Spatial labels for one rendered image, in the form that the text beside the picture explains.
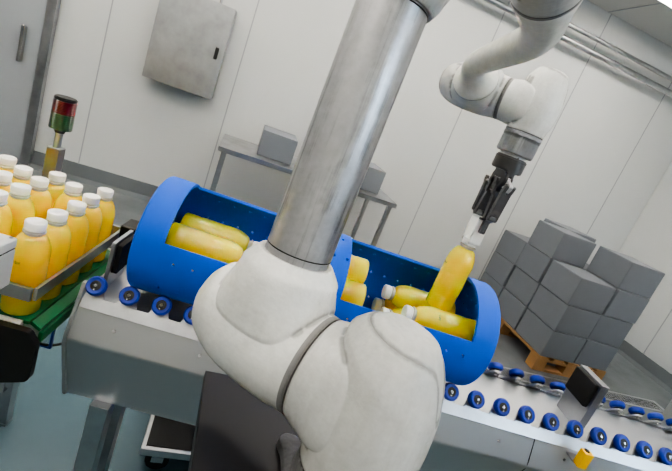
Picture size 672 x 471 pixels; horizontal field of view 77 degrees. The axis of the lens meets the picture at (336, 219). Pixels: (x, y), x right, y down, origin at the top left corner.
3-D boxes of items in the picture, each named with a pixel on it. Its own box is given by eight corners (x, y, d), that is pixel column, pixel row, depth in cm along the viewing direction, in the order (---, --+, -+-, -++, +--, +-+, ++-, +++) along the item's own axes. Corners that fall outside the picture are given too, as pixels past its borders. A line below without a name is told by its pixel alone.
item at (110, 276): (111, 291, 102) (122, 245, 99) (101, 288, 102) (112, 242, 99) (128, 274, 112) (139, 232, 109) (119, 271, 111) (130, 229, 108)
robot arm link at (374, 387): (381, 547, 48) (458, 384, 44) (261, 449, 56) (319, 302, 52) (419, 471, 63) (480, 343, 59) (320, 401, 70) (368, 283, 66)
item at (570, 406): (582, 431, 121) (610, 388, 117) (570, 428, 120) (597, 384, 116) (562, 407, 130) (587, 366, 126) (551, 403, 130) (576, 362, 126)
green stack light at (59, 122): (64, 133, 127) (68, 117, 126) (43, 125, 127) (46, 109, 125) (76, 131, 134) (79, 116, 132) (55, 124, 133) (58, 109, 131)
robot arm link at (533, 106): (546, 144, 104) (495, 125, 109) (578, 82, 100) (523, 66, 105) (545, 138, 94) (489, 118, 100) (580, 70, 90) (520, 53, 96)
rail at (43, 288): (35, 301, 86) (38, 289, 85) (31, 300, 86) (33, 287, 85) (122, 237, 124) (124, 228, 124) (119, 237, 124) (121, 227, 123)
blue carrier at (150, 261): (468, 410, 104) (517, 310, 99) (112, 305, 92) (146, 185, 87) (434, 348, 132) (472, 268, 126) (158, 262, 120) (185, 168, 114)
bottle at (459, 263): (445, 303, 117) (475, 244, 112) (453, 315, 110) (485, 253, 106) (422, 295, 116) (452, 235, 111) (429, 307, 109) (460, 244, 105)
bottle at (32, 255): (17, 294, 93) (31, 218, 89) (47, 305, 93) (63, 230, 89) (-10, 308, 86) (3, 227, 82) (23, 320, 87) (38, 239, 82)
